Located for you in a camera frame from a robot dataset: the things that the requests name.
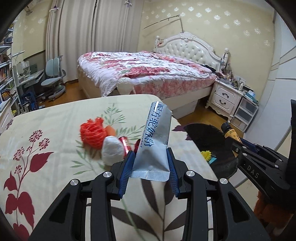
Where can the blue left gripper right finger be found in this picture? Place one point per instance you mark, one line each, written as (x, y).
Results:
(174, 180)

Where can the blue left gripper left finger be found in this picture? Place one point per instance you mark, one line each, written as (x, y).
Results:
(124, 173)

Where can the white paper ball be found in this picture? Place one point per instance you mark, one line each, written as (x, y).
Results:
(112, 151)

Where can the silver foil sachet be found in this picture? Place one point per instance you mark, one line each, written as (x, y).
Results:
(151, 162)

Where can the dark red velvet scrunchie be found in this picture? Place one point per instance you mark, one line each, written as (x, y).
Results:
(136, 146)

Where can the red small bottle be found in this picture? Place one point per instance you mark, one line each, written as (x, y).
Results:
(126, 145)

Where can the yellow foam fruit net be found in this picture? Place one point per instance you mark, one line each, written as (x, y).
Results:
(207, 155)

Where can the teal white powder sachet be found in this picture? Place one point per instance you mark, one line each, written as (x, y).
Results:
(213, 159)

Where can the orange plastic wrapper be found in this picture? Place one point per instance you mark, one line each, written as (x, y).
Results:
(110, 131)

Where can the red foam fruit net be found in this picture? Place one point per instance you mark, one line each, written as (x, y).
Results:
(93, 133)

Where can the brown glass bottle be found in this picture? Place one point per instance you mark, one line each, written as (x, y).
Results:
(228, 131)

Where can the black round trash bin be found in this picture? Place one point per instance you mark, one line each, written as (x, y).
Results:
(209, 138)

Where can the white cardboard box under bed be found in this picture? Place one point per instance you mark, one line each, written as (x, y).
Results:
(184, 110)

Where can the clear plastic drawer unit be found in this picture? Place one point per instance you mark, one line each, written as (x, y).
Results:
(244, 114)

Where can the white nightstand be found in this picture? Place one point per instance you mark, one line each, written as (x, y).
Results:
(224, 99)

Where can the cream floral table cloth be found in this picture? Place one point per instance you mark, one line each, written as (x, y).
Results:
(42, 151)

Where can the pink floral quilt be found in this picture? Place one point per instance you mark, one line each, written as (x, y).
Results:
(145, 72)

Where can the white bed with headboard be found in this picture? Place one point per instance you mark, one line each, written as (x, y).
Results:
(184, 45)

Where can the grey blue desk chair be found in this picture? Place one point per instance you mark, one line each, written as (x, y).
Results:
(54, 83)

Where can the study desk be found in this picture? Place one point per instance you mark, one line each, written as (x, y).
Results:
(25, 87)

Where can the white bookshelf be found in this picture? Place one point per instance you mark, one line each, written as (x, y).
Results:
(8, 88)

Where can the beige curtains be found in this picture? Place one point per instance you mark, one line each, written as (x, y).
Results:
(78, 27)

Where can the metal mosquito net rod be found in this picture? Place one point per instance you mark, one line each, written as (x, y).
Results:
(178, 17)

